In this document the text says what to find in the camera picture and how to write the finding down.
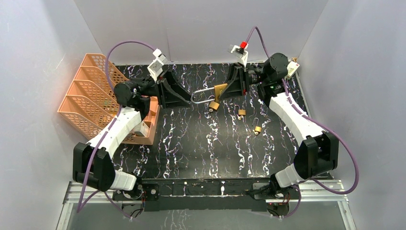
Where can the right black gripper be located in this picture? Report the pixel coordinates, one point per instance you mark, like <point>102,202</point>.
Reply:
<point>234,87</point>

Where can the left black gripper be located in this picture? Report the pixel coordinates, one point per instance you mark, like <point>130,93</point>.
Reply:
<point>162,92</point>

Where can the large brass padlock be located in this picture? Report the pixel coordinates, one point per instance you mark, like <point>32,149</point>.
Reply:
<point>213,94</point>

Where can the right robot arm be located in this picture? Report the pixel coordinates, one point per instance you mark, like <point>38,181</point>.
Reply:
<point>318,148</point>

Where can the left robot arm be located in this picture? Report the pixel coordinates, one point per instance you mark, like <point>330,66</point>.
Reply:
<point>92,161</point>

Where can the medium brass padlock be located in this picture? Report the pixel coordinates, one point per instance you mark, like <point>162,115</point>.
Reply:
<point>213,106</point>

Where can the white staple box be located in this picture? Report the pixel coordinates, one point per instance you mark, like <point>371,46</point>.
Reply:
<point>142,130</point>

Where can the small open brass padlock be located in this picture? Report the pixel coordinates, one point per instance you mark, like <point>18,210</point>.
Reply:
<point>257,129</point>

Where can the small white green box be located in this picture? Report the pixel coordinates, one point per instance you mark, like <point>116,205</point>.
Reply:
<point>291,69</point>

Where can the orange plastic desk organizer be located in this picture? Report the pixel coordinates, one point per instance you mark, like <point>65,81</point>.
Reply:
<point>90,105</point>

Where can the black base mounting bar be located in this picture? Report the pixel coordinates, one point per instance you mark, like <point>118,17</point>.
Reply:
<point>212,194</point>

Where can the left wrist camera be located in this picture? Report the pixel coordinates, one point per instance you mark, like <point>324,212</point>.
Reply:
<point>155,67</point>

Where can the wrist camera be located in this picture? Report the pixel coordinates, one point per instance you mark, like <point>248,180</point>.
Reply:
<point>240,53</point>
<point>155,67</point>

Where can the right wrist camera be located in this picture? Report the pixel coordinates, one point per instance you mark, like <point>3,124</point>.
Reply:
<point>240,53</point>

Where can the aluminium frame rail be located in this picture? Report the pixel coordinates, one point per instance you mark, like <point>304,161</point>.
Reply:
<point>318,209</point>

